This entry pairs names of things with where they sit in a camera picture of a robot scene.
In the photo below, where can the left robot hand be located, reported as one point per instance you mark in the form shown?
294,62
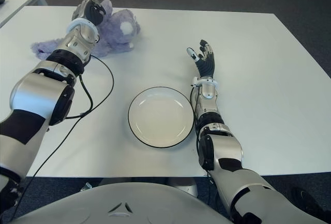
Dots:
90,10

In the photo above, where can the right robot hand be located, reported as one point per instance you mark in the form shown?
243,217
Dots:
207,66

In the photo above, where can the purple plush doll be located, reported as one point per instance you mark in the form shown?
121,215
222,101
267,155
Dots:
119,35

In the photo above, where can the silver rounded robot base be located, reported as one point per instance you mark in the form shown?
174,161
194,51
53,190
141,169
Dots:
183,185

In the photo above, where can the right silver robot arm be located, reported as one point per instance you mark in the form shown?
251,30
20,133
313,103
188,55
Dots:
227,149

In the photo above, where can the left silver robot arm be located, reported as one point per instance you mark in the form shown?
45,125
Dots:
38,97

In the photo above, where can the white plate with black rim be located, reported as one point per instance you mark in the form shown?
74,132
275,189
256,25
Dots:
161,117

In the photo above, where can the silver robot torso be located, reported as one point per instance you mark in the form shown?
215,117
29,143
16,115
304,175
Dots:
129,203

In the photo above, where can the black shoe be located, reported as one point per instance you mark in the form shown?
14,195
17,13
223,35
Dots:
307,198

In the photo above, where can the metal table clamp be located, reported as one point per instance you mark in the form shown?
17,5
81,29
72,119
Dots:
86,186

